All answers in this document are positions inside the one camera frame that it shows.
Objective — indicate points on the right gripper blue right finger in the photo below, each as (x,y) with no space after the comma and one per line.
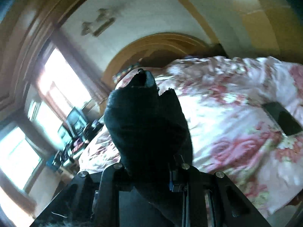
(212,199)

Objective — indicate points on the wooden arched headboard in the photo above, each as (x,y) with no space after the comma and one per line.
(157,51)

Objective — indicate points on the black chair far left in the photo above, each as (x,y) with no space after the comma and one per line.
(64,135)

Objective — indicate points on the wooden wardrobe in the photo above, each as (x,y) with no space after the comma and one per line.
(250,28)

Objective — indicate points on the black chair near bed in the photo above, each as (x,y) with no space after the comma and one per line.
(76,122)

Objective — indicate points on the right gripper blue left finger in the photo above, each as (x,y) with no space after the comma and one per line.
(88,200)

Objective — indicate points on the pink floral rose quilt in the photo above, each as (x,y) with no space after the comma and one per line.
(221,99)

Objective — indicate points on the black phone on quilt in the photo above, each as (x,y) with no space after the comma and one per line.
(286,122)

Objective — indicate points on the colourful checkered pillow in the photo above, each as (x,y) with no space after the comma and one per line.
(117,77)

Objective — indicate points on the wall lamp fixture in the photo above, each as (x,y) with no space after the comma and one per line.
(106,17)

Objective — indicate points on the black pants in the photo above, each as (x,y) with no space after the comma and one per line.
(150,132)

